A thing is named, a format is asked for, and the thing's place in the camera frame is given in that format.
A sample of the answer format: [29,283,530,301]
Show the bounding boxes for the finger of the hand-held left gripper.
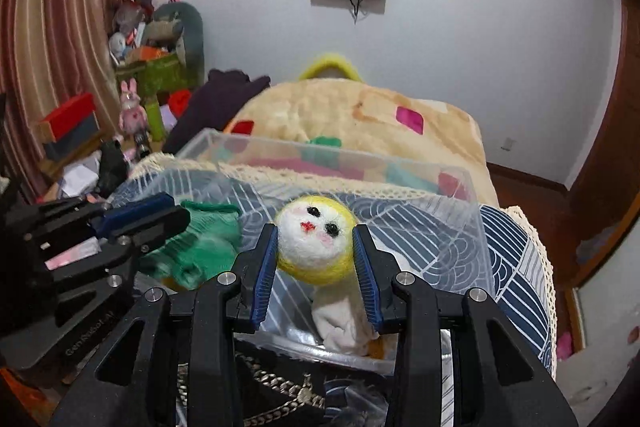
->
[97,193,176,234]
[107,206,192,259]

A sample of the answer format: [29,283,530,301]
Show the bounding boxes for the yellow white felt face doll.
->
[273,194,360,287]

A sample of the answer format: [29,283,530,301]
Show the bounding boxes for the black bag with chain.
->
[172,339,396,427]

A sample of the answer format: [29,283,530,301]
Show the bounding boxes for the yellow plush loop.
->
[298,52,363,82]

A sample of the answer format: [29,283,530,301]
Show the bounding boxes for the pile of small toys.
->
[107,0,161,65]

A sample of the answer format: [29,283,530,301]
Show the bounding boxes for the striped brown curtain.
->
[0,0,161,202]

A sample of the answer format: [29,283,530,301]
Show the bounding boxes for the white loose papers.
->
[47,154,103,200]

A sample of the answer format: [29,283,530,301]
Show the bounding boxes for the pink bunny toy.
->
[119,78,147,140]

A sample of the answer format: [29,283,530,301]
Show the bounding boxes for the black figure toy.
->
[97,139,131,198]

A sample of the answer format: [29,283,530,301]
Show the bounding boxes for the green sock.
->
[140,199,242,290]

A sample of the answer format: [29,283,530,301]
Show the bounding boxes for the grey-green plush toy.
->
[152,1,206,80]

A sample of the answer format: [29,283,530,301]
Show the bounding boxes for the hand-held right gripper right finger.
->
[351,224,578,427]

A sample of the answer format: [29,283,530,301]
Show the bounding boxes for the clear plastic storage bin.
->
[127,128,498,375]

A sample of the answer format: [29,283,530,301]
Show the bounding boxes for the red lidded box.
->
[37,93,98,142]

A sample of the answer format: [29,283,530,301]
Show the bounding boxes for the blue patterned lace-trimmed quilt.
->
[112,152,558,380]

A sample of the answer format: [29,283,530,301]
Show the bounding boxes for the beige plaid fleece blanket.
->
[222,77,500,208]

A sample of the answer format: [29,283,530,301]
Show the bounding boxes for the green patterned box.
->
[115,54,188,100]

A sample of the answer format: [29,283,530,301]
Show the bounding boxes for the dark purple garment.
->
[162,68,272,155]

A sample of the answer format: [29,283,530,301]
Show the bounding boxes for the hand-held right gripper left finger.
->
[50,223,279,427]

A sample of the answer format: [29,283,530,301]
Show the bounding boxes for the green cylinder bottle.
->
[145,94,167,142]

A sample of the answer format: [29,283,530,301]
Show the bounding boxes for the red plush item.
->
[167,89,193,118]

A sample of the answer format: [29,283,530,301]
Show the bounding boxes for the brown wooden wardrobe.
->
[555,0,640,288]

